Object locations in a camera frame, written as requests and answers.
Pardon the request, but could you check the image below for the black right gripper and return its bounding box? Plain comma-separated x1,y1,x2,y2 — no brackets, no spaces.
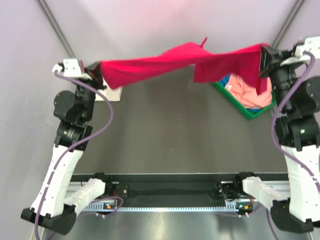
255,45,303,113

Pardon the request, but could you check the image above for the red t-shirt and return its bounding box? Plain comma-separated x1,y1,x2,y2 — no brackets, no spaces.
100,42,268,95

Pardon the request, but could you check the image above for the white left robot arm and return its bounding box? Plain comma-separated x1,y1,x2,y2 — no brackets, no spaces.
21,59,114,240

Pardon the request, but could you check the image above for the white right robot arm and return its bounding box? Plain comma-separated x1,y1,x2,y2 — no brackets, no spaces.
233,42,320,234

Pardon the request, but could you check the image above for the folded white t-shirt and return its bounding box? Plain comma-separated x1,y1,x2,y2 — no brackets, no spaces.
98,85,123,102

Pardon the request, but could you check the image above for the salmon pink t-shirt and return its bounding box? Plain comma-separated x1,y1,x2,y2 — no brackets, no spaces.
224,74,273,109

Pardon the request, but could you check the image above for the blue t-shirt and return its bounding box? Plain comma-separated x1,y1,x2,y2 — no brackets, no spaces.
219,74,231,87

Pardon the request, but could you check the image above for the green plastic bin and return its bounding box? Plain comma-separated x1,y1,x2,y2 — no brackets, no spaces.
211,82,276,120

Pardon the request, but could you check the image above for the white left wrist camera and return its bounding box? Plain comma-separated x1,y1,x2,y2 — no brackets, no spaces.
52,58,85,78

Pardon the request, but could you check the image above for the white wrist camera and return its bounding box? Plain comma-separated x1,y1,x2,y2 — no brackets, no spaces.
52,58,85,78
280,36,320,66

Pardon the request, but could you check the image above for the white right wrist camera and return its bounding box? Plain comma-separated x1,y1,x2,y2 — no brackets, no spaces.
280,36,320,66

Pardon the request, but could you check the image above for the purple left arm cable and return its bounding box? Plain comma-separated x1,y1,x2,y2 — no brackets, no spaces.
33,69,124,240

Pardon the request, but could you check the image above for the aluminium frame rail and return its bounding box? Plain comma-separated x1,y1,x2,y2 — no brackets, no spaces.
264,180,291,198

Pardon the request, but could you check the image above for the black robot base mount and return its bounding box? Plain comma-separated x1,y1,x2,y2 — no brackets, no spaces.
91,173,244,209

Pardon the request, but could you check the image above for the grey slotted cable duct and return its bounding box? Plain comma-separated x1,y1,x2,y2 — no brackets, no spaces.
84,201,253,213

